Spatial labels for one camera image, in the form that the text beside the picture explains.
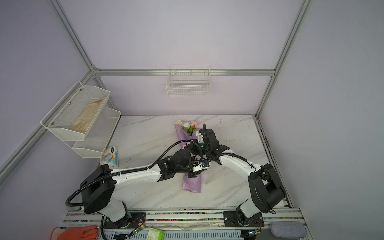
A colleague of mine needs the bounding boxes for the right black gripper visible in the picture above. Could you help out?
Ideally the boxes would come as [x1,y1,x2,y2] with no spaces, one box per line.
[183,139,211,156]

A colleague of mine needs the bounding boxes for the purple pink wrapping paper sheet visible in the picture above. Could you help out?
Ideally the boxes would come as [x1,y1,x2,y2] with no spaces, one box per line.
[174,124,202,194]

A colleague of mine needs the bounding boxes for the white blue fake flower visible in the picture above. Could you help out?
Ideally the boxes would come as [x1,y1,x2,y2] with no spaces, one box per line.
[182,122,191,129]

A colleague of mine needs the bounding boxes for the cream ribbon strip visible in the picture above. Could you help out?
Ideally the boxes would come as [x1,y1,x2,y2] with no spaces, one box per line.
[203,168,215,185]

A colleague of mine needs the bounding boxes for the red pink fake rose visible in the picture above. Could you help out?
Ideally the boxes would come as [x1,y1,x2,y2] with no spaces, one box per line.
[191,121,198,129]

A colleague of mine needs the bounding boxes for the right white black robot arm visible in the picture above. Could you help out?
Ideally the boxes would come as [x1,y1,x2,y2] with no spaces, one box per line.
[194,125,286,227]

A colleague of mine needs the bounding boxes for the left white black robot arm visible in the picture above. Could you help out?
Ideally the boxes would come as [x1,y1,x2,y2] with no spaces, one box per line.
[65,140,207,224]

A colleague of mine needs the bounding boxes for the colourful tissue pack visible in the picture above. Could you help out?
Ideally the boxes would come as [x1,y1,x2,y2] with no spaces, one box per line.
[100,147,119,169]

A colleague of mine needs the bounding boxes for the green white label card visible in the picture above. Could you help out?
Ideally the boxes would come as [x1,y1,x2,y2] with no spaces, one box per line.
[146,228,165,240]

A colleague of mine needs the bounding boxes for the lower white mesh shelf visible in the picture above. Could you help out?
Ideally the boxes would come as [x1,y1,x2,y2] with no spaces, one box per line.
[72,107,121,159]

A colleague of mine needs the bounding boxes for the white mesh shelf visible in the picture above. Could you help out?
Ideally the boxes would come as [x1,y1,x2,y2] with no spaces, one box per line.
[72,107,121,159]
[40,82,110,142]

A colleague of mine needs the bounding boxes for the beige cloth in shelf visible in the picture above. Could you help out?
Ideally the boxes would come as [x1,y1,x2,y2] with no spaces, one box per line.
[70,98,105,134]

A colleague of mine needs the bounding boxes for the grey foam pad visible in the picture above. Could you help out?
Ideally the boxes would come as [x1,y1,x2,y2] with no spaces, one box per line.
[270,222,307,240]

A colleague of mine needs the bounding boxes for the orange rubber glove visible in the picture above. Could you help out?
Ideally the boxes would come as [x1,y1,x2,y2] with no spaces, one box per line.
[50,225,99,240]

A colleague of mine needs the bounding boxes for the upper white mesh shelf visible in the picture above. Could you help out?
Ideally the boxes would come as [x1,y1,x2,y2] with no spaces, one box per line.
[40,82,110,142]

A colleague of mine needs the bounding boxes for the white wire wall basket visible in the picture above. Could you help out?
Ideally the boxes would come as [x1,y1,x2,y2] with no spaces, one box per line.
[166,65,211,97]

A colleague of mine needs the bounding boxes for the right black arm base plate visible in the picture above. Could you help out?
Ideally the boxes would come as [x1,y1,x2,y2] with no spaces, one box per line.
[223,211,265,228]

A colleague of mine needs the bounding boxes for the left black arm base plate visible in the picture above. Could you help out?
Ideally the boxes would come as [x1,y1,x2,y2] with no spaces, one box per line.
[103,212,147,229]

